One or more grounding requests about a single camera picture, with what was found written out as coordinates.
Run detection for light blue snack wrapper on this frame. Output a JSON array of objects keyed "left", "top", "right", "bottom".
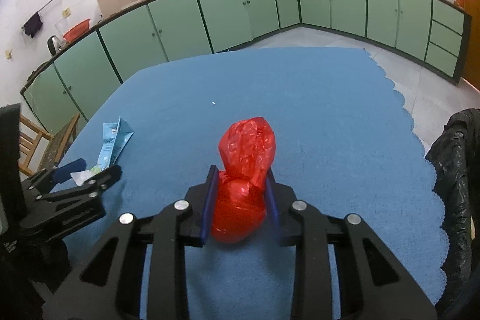
[{"left": 71, "top": 117, "right": 134, "bottom": 186}]

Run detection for wall towel rail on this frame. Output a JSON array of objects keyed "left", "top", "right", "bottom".
[{"left": 21, "top": 0, "right": 67, "bottom": 30}]

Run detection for brown wooden door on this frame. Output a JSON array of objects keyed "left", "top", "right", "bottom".
[{"left": 463, "top": 0, "right": 480, "bottom": 90}]

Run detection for red plastic bag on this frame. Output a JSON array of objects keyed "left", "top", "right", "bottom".
[{"left": 211, "top": 117, "right": 276, "bottom": 244}]

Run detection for green lower kitchen cabinets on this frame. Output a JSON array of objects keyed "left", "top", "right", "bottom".
[{"left": 20, "top": 0, "right": 472, "bottom": 133}]

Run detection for wooden chair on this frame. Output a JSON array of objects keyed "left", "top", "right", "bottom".
[{"left": 19, "top": 113, "right": 80, "bottom": 176}]

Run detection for steel electric kettle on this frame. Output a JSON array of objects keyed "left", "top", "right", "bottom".
[{"left": 46, "top": 36, "right": 64, "bottom": 56}]

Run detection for black lined trash bin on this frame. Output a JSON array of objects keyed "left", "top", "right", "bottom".
[{"left": 425, "top": 108, "right": 479, "bottom": 319}]

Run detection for blue felt table mat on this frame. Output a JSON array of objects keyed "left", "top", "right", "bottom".
[{"left": 66, "top": 47, "right": 448, "bottom": 319}]

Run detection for dark cloth on rail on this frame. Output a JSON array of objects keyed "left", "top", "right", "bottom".
[{"left": 23, "top": 12, "right": 43, "bottom": 38}]

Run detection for red plastic basin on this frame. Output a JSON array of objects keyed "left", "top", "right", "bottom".
[{"left": 63, "top": 19, "right": 90, "bottom": 43}]

